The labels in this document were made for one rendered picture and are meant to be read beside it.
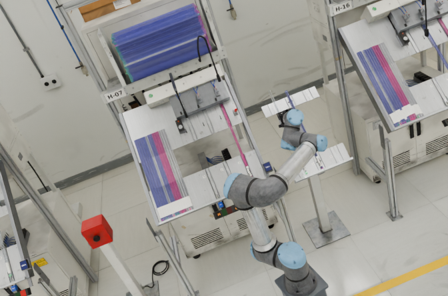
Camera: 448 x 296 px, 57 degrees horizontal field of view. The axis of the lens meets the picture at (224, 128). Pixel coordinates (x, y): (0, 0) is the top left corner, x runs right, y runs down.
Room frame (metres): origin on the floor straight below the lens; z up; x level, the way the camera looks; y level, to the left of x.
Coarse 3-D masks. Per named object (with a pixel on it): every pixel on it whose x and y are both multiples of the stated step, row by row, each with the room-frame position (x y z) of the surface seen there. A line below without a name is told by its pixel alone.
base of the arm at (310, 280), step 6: (306, 276) 1.20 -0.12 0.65; (312, 276) 1.22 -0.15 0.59; (288, 282) 1.22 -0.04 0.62; (294, 282) 1.20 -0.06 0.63; (300, 282) 1.19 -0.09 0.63; (306, 282) 1.19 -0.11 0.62; (312, 282) 1.20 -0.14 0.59; (288, 288) 1.22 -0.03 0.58; (294, 288) 1.20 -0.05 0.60; (300, 288) 1.18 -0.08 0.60; (306, 288) 1.18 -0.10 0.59; (312, 288) 1.18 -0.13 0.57; (294, 294) 1.19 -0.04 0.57; (300, 294) 1.18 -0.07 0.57; (306, 294) 1.17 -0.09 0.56
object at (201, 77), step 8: (200, 72) 2.29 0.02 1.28; (208, 72) 2.28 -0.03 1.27; (176, 80) 2.29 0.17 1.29; (184, 80) 2.28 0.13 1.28; (192, 80) 2.27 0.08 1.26; (200, 80) 2.26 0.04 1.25; (208, 80) 2.25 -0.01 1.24; (160, 88) 2.28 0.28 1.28; (168, 88) 2.27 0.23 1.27; (184, 88) 2.25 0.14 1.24; (192, 88) 2.25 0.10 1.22; (144, 96) 2.27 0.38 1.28; (152, 96) 2.25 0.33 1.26; (160, 96) 2.24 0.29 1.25; (168, 96) 2.23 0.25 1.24; (152, 104) 2.24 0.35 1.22; (160, 104) 2.28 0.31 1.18
